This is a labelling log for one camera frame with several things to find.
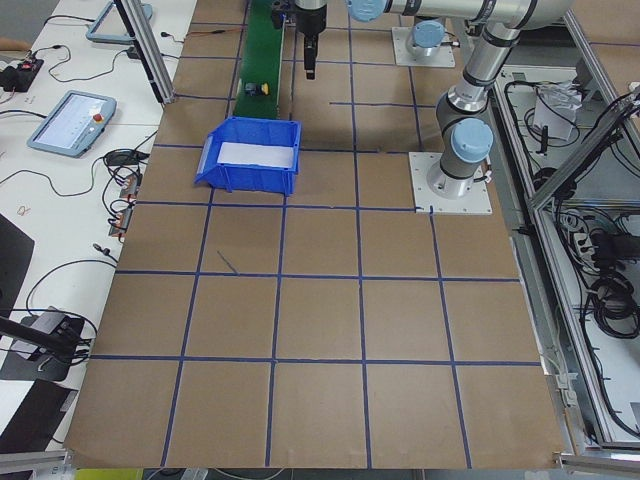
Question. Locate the teach pendant far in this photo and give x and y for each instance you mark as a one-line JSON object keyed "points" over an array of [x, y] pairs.
{"points": [[109, 27]]}

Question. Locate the aluminium frame post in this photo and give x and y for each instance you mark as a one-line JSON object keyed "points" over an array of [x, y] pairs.
{"points": [[139, 29]]}

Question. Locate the white foam pad left bin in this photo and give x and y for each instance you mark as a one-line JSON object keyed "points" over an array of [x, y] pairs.
{"points": [[253, 154]]}

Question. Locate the teach pendant near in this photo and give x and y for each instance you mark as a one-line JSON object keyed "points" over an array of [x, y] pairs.
{"points": [[74, 124]]}

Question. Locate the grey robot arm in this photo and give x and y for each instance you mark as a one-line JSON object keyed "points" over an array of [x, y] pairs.
{"points": [[503, 22], [426, 38]]}

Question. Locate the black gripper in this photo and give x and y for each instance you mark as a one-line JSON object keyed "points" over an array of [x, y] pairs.
{"points": [[310, 21]]}

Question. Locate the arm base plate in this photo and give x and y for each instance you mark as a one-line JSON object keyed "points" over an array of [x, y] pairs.
{"points": [[436, 193], [408, 54]]}

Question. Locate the green conveyor belt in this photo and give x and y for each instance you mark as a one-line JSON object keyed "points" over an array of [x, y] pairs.
{"points": [[260, 64]]}

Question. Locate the teach pendant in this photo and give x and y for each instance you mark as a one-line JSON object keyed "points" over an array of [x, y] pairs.
{"points": [[74, 124], [109, 27]]}

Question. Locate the left blue plastic bin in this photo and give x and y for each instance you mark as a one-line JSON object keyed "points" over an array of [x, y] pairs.
{"points": [[250, 177]]}

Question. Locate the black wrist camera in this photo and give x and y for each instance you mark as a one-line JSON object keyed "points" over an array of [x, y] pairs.
{"points": [[281, 12]]}

